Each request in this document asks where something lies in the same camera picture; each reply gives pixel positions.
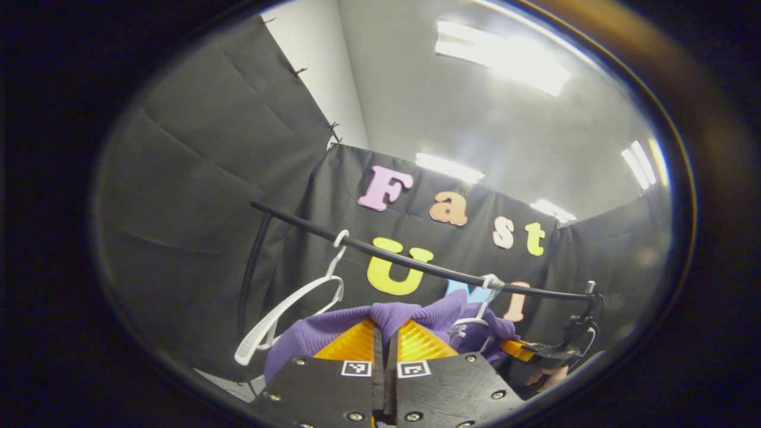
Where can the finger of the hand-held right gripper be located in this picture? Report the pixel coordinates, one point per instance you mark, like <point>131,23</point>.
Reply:
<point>516,349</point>

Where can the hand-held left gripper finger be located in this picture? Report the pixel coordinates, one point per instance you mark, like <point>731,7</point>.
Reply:
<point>378,356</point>
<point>392,351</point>

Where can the purple knit shirt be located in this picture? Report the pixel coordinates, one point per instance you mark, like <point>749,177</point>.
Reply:
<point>333,327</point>

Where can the white plastic hanger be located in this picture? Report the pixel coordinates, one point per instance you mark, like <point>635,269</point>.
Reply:
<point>250,351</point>
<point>492,282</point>

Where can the black clothes rack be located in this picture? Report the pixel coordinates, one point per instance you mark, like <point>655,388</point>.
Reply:
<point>386,254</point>

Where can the ceiling light panel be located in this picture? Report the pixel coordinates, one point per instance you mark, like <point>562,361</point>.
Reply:
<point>449,168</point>
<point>502,56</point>
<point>553,209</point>
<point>639,163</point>

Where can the black backdrop cloth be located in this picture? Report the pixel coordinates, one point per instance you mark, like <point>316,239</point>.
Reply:
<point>178,208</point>

